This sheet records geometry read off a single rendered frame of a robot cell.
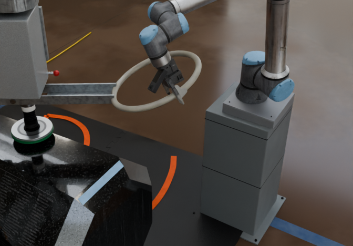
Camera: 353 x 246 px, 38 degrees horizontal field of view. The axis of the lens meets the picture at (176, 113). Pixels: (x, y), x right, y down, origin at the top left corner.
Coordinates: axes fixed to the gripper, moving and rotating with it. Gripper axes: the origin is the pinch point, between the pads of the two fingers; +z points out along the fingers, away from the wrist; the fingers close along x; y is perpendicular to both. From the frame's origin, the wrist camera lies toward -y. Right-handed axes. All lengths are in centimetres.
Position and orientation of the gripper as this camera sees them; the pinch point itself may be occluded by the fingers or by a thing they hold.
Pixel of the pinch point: (175, 100)
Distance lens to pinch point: 238.5
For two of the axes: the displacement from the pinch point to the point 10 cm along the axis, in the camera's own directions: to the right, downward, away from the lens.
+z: 3.7, 7.6, 5.3
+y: 8.1, -5.5, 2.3
